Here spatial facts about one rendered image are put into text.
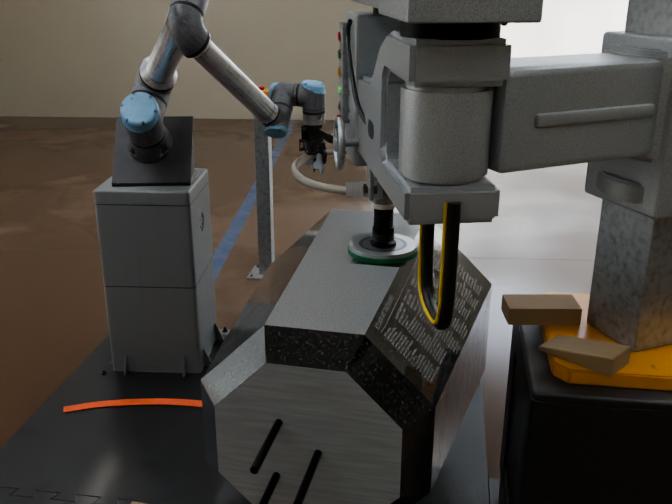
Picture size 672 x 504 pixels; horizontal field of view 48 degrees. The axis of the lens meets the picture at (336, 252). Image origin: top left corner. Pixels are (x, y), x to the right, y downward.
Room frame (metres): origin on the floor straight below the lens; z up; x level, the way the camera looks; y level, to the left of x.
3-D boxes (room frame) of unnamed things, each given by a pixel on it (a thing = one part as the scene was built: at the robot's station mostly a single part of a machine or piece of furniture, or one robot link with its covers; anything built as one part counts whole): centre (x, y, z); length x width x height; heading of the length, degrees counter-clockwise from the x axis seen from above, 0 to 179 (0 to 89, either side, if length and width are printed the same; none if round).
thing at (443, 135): (1.59, -0.23, 1.39); 0.19 x 0.19 x 0.20
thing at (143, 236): (3.18, 0.79, 0.43); 0.50 x 0.50 x 0.85; 87
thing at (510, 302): (1.94, -0.58, 0.81); 0.20 x 0.10 x 0.05; 90
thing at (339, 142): (2.11, -0.04, 1.24); 0.15 x 0.10 x 0.15; 7
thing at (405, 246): (2.24, -0.15, 0.89); 0.21 x 0.21 x 0.01
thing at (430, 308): (1.58, -0.22, 1.10); 0.23 x 0.03 x 0.32; 7
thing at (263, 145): (4.18, 0.41, 0.54); 0.20 x 0.20 x 1.09; 82
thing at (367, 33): (2.16, -0.16, 1.36); 0.36 x 0.22 x 0.45; 7
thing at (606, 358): (1.71, -0.63, 0.80); 0.20 x 0.10 x 0.05; 45
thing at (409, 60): (1.85, -0.18, 1.35); 0.74 x 0.23 x 0.49; 7
